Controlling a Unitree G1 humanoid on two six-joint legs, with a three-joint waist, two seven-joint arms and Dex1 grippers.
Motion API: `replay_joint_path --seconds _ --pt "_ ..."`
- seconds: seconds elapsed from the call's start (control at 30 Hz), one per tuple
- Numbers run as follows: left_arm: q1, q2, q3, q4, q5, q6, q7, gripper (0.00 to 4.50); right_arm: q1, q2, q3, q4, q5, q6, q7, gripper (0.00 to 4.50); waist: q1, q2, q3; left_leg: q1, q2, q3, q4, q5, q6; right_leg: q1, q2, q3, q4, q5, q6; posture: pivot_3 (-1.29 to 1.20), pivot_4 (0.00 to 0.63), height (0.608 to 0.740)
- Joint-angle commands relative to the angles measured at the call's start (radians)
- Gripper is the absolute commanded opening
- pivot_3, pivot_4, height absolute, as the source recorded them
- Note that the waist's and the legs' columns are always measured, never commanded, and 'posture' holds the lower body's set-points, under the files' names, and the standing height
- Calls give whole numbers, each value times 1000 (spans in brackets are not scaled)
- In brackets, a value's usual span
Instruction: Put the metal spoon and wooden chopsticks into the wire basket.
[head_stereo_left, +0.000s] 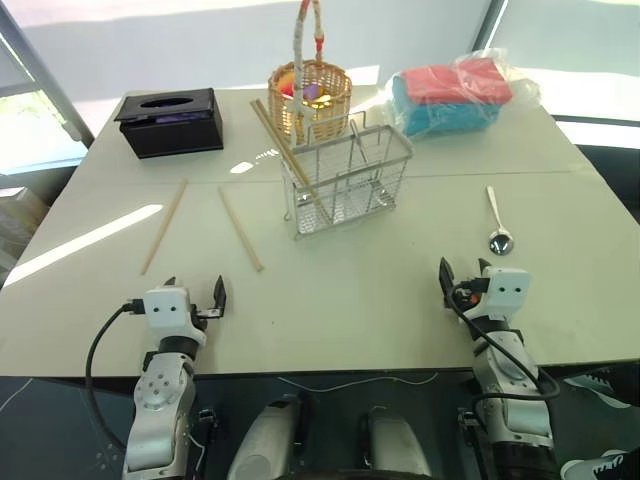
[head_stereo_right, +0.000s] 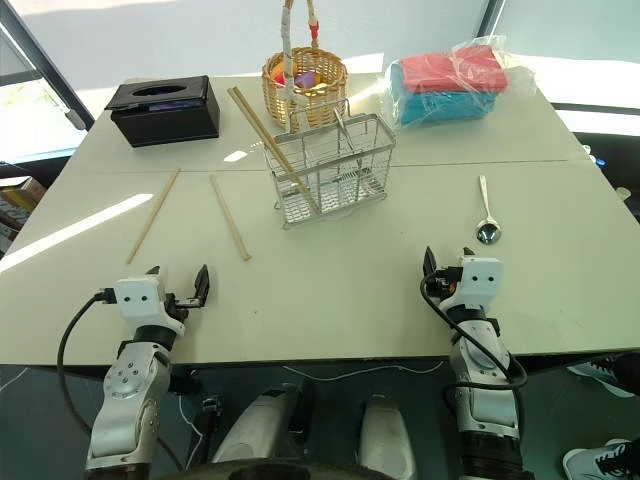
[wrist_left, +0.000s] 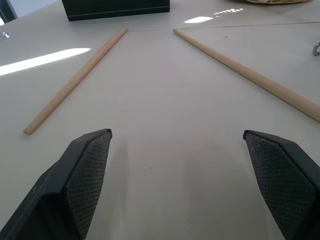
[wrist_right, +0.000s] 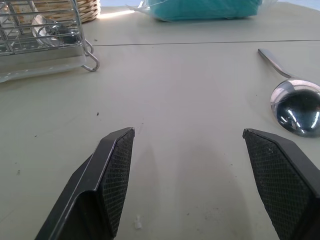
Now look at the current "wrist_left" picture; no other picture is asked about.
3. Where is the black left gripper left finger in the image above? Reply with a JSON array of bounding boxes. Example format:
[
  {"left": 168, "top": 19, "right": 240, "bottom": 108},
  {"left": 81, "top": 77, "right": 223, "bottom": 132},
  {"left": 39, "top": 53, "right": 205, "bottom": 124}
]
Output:
[{"left": 0, "top": 128, "right": 113, "bottom": 240}]

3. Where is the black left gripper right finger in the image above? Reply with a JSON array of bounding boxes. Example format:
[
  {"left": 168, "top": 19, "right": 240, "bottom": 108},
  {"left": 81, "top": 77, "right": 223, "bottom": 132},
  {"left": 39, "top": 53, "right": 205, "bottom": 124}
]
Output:
[{"left": 242, "top": 129, "right": 320, "bottom": 240}]

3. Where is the black box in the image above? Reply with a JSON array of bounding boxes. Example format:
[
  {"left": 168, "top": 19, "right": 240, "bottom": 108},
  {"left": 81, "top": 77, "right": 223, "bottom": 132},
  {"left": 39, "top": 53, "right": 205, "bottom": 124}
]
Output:
[{"left": 61, "top": 0, "right": 171, "bottom": 22}]

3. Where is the light wooden chopstick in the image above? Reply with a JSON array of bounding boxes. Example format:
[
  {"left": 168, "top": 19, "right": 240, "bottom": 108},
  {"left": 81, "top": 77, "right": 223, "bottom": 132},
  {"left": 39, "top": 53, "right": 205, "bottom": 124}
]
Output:
[
  {"left": 22, "top": 26, "right": 129, "bottom": 136},
  {"left": 172, "top": 28, "right": 320, "bottom": 124}
]

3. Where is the woven wicker basket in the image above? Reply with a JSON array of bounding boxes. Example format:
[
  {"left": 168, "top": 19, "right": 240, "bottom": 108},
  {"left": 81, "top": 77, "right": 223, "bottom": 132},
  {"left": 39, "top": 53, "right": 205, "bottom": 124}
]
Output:
[{"left": 228, "top": 0, "right": 320, "bottom": 6}]

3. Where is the dark chair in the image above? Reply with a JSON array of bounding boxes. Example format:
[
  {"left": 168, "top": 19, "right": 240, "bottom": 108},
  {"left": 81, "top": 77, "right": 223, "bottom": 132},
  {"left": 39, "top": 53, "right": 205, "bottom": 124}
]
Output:
[{"left": 0, "top": 0, "right": 19, "bottom": 27}]

